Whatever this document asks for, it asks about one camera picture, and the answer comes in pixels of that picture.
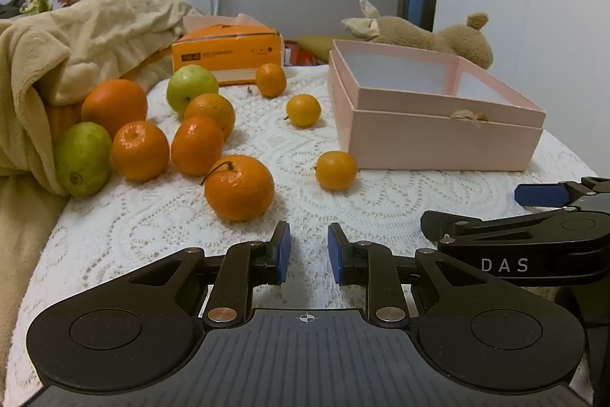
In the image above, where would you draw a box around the small yellow-orange citrus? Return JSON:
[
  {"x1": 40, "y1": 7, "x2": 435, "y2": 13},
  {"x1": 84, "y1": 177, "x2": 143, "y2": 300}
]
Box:
[
  {"x1": 313, "y1": 150, "x2": 358, "y2": 192},
  {"x1": 284, "y1": 93, "x2": 322, "y2": 128}
]

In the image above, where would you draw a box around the brown plush toy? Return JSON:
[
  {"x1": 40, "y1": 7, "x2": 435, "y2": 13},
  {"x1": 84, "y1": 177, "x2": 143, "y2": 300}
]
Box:
[{"x1": 340, "y1": 0, "x2": 494, "y2": 71}]

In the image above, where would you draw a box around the mandarin orange with stem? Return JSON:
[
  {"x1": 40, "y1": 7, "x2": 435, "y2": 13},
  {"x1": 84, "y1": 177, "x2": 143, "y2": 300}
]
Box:
[{"x1": 200, "y1": 154, "x2": 276, "y2": 223}]

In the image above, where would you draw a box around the white lace cloth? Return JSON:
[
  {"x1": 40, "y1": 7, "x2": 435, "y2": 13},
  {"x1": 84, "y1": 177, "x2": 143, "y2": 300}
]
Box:
[{"x1": 8, "y1": 63, "x2": 602, "y2": 394}]

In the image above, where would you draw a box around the large orange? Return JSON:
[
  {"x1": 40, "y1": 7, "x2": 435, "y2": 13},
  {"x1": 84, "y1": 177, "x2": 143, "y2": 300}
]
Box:
[{"x1": 80, "y1": 78, "x2": 149, "y2": 141}]

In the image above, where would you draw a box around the green pear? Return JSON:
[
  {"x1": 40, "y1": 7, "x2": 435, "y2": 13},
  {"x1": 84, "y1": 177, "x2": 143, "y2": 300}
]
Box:
[
  {"x1": 166, "y1": 64, "x2": 220, "y2": 116},
  {"x1": 53, "y1": 121, "x2": 114, "y2": 198}
]

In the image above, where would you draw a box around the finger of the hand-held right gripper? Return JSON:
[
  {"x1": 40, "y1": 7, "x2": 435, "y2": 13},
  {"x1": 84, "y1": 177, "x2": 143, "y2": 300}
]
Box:
[
  {"x1": 514, "y1": 177, "x2": 610, "y2": 212},
  {"x1": 421, "y1": 210, "x2": 569, "y2": 248}
]

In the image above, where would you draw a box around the orange tissue pack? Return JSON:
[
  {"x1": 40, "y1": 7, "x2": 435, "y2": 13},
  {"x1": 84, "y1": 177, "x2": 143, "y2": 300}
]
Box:
[{"x1": 171, "y1": 13, "x2": 286, "y2": 86}]

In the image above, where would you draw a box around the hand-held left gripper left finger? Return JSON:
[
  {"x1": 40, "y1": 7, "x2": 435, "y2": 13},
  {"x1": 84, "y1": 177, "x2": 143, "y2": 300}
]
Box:
[{"x1": 117, "y1": 221, "x2": 291, "y2": 332}]

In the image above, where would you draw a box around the red shopping bag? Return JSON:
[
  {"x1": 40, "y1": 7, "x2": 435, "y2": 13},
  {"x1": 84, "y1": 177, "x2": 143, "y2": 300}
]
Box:
[{"x1": 284, "y1": 39, "x2": 316, "y2": 67}]

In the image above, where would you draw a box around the pink cardboard box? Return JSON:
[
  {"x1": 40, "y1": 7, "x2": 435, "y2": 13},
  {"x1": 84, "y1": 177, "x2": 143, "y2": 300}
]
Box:
[{"x1": 327, "y1": 38, "x2": 547, "y2": 172}]

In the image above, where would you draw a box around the small mandarin orange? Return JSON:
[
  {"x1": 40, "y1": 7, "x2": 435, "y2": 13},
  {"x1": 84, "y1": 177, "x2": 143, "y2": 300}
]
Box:
[{"x1": 255, "y1": 63, "x2": 287, "y2": 98}]

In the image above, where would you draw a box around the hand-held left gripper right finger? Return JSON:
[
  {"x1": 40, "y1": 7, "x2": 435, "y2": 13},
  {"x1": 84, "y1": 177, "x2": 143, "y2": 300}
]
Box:
[{"x1": 328, "y1": 222, "x2": 495, "y2": 332}]

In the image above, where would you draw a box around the beige fleece blanket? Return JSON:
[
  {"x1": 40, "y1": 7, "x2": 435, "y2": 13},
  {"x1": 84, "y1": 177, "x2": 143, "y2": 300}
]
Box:
[{"x1": 0, "y1": 0, "x2": 205, "y2": 370}]

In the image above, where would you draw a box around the green potted plant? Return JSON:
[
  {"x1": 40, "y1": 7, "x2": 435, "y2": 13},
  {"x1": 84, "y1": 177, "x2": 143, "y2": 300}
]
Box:
[{"x1": 21, "y1": 0, "x2": 58, "y2": 15}]

